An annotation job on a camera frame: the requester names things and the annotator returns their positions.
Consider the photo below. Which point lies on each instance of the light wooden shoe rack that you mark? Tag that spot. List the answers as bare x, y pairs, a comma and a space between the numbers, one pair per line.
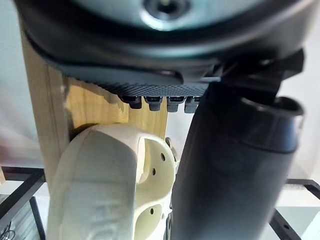
45, 105

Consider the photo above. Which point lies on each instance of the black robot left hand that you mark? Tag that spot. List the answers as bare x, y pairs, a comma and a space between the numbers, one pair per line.
155, 50

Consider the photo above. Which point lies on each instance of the black metal frame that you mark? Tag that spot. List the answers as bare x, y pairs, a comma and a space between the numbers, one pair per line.
22, 173

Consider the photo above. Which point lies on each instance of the cream perforated clog slipper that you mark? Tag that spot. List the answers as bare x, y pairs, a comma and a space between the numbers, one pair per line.
172, 150
100, 175

